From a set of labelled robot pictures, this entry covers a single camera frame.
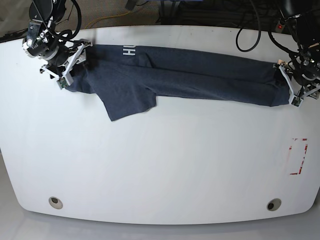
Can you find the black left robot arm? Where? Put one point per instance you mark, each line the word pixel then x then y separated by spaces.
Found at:
pixel 305 31

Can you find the dark blue T-shirt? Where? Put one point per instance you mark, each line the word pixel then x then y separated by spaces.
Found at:
pixel 128 78

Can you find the right table cable grommet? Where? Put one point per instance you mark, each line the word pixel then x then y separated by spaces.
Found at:
pixel 274 204

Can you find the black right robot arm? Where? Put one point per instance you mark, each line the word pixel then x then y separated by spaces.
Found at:
pixel 48 12

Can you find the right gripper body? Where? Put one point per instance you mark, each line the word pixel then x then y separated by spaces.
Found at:
pixel 39 42

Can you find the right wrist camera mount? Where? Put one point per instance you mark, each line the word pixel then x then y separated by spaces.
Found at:
pixel 71 65

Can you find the red tape rectangle marking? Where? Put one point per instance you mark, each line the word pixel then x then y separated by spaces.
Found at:
pixel 296 156

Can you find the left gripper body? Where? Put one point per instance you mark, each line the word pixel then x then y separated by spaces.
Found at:
pixel 306 65

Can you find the table cable grommet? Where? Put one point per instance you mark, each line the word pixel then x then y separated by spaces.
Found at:
pixel 274 204
pixel 55 203

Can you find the left table cable grommet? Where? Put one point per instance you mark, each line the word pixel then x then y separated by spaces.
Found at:
pixel 55 203

